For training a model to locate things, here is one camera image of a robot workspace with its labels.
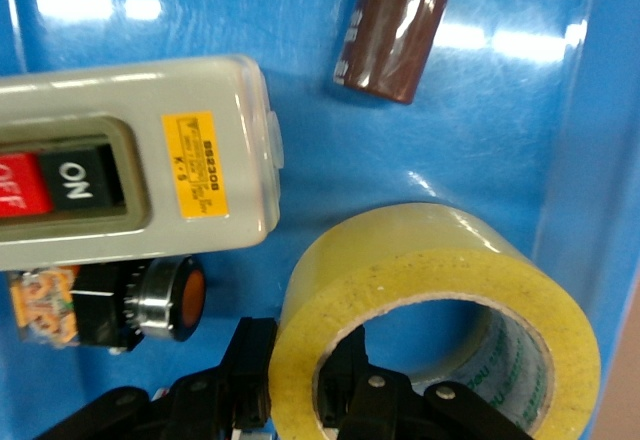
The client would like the brown cylindrical capacitor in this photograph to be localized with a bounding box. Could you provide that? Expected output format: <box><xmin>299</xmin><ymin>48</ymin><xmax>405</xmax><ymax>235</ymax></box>
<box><xmin>332</xmin><ymin>0</ymin><xmax>455</xmax><ymax>106</ymax></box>

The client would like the black push button orange cap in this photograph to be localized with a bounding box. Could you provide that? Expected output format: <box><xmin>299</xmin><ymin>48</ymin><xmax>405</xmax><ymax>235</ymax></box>
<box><xmin>8</xmin><ymin>255</ymin><xmax>208</xmax><ymax>354</ymax></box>

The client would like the blue plastic tray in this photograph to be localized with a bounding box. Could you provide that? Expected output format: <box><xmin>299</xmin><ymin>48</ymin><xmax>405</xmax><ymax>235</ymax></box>
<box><xmin>0</xmin><ymin>0</ymin><xmax>640</xmax><ymax>440</ymax></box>

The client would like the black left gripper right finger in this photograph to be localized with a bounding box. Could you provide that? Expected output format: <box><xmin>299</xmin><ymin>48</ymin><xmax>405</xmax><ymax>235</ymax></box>
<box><xmin>319</xmin><ymin>328</ymin><xmax>532</xmax><ymax>440</ymax></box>

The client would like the grey on off switch box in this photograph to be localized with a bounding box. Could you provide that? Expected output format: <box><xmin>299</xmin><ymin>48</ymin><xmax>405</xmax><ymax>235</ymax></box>
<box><xmin>0</xmin><ymin>53</ymin><xmax>286</xmax><ymax>272</ymax></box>

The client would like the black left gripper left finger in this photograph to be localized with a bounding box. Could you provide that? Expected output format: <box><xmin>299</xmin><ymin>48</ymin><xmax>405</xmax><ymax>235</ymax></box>
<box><xmin>47</xmin><ymin>316</ymin><xmax>279</xmax><ymax>440</ymax></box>

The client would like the yellow clear packing tape roll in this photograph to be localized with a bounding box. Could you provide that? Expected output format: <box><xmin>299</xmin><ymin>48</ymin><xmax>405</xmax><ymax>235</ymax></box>
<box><xmin>268</xmin><ymin>203</ymin><xmax>602</xmax><ymax>440</ymax></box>

